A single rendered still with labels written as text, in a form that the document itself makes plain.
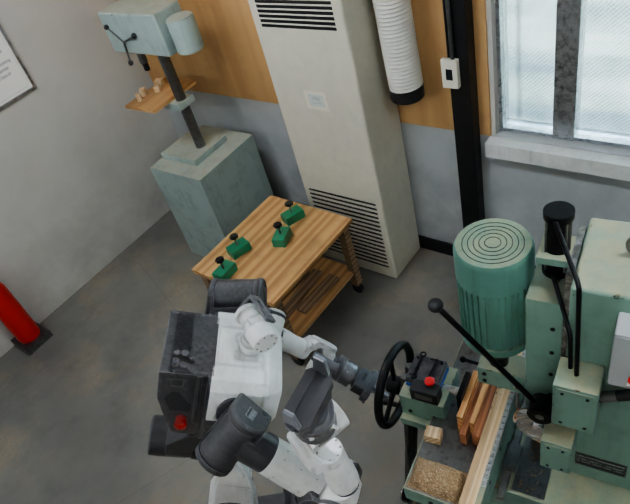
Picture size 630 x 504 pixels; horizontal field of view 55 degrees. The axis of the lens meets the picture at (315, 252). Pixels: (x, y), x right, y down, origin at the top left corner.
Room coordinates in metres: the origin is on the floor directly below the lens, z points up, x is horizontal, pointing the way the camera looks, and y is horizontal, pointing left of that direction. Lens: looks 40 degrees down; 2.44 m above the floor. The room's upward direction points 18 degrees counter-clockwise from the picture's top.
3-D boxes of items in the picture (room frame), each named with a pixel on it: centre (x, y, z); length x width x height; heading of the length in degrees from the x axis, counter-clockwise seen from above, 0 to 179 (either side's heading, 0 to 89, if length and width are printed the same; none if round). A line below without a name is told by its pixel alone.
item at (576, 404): (0.69, -0.45, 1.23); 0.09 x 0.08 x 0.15; 51
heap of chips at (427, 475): (0.77, -0.13, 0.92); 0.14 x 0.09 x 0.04; 51
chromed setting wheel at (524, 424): (0.77, -0.40, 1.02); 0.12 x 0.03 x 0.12; 51
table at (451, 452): (0.98, -0.27, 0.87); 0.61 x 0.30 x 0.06; 141
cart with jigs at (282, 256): (2.41, 0.20, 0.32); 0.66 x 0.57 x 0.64; 131
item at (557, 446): (0.71, -0.43, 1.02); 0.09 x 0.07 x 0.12; 141
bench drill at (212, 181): (3.23, 0.45, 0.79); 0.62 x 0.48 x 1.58; 43
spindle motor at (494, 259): (0.95, -0.38, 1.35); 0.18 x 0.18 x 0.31
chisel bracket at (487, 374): (0.93, -0.40, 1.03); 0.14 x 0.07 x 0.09; 51
